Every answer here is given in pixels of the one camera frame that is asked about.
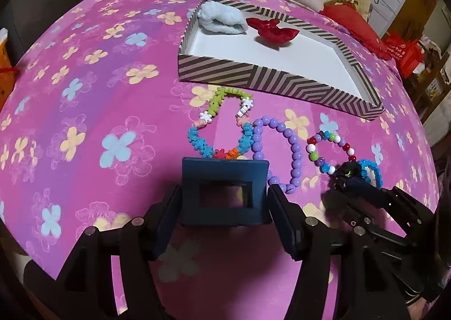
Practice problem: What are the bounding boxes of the blue bead bracelet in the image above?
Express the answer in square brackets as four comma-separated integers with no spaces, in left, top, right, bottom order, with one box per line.
[357,159,385,190]

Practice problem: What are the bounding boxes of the mixed colour bead bracelet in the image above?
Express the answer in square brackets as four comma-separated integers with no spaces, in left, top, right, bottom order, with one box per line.
[305,130,358,176]

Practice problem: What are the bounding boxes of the purple bead bracelet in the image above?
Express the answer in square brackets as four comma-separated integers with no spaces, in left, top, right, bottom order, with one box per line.
[251,115,305,195]

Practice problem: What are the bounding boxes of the multicolour flower bead bracelet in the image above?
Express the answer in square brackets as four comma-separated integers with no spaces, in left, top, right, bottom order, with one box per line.
[186,86,255,161]

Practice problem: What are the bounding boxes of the blue hair claw clip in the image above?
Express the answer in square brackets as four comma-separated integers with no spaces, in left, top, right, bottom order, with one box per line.
[181,157,271,227]

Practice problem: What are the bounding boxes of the red satin bow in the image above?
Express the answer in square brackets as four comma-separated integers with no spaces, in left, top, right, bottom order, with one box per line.
[246,17,300,45]

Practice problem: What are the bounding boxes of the light blue fluffy scrunchie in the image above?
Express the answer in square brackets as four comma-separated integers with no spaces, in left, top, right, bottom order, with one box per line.
[197,1,248,35]

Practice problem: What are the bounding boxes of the red shopping bag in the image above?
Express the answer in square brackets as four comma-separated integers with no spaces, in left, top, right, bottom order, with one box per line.
[383,32,423,78]

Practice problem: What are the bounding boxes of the striped zigzag tray box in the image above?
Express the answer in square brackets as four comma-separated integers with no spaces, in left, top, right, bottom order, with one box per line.
[178,0,384,120]

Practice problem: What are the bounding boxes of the red cushion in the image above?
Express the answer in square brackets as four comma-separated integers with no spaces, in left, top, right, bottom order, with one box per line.
[320,4,392,60]

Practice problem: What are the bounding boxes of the pink floral bed sheet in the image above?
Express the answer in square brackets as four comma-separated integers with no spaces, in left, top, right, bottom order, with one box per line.
[1,0,439,319]

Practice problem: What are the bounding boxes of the orange plastic basket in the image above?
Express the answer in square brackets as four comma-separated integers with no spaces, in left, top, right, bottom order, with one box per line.
[0,28,19,109]

